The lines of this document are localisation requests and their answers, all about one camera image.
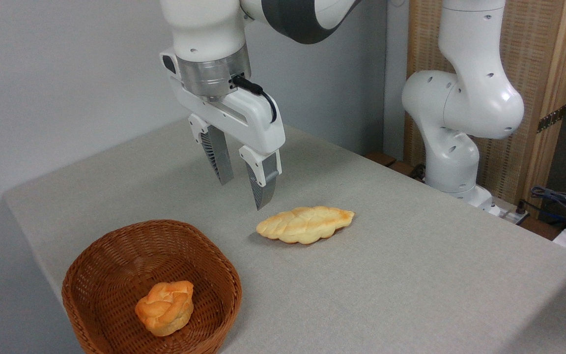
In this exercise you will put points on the round knotted bread roll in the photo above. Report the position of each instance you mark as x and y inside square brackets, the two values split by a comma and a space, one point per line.
[165, 307]

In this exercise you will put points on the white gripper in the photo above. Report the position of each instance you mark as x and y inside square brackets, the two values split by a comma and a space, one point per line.
[248, 120]

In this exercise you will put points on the long braided bread loaf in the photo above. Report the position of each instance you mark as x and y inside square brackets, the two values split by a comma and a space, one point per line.
[305, 225]

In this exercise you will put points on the brown wicker basket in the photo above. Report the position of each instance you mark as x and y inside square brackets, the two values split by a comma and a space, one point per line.
[111, 275]

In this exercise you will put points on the white power strip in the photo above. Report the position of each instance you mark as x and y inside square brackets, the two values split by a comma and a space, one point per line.
[509, 214]

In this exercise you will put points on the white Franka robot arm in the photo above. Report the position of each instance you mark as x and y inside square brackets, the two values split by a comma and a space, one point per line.
[474, 98]

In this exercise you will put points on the black screen hinge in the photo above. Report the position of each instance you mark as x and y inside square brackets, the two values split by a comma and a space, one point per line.
[552, 118]

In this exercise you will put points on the wooden woven folding screen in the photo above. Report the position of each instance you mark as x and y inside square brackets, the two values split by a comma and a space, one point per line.
[538, 49]

